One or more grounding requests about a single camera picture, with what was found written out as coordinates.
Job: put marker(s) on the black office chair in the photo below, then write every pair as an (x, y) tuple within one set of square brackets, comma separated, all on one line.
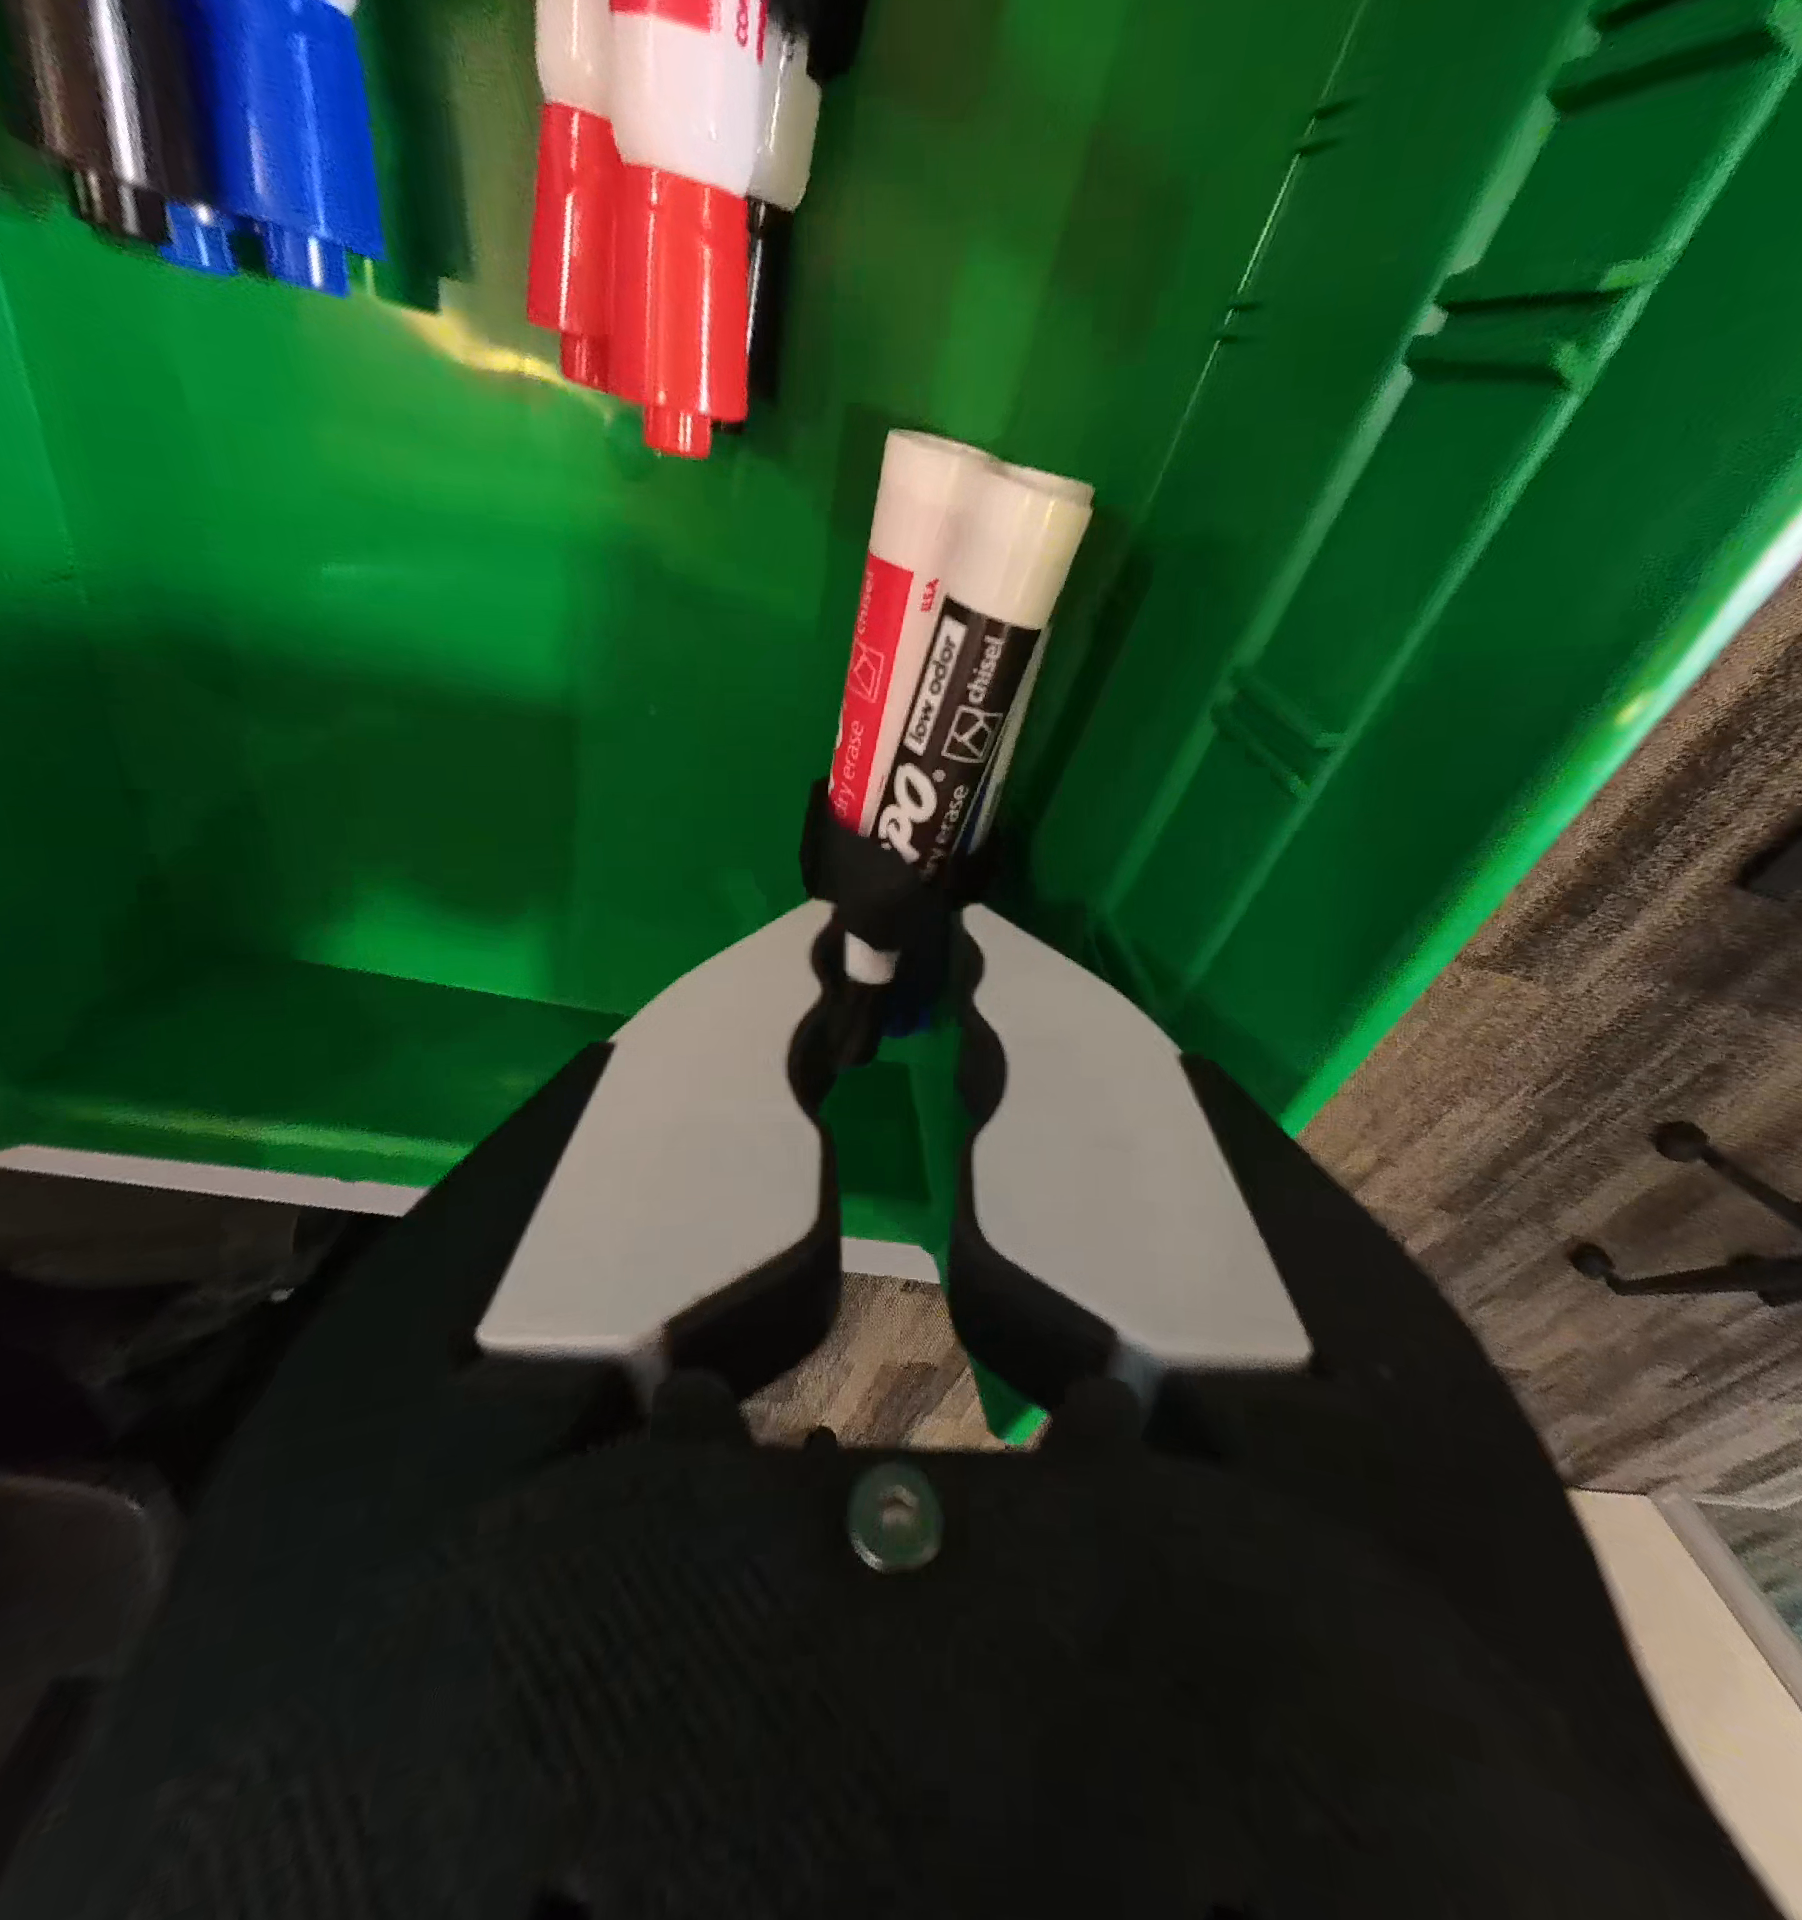
[(1739, 1260)]

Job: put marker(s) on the red dry erase marker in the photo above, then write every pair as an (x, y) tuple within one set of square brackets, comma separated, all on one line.
[(675, 271), (572, 211), (879, 644)]

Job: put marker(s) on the green plastic bin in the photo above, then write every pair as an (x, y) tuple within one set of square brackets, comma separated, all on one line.
[(392, 676)]

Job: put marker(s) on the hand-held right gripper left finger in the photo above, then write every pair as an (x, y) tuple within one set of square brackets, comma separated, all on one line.
[(647, 1200)]

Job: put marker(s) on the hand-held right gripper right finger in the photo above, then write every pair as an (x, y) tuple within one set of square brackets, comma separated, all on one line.
[(1126, 1200)]

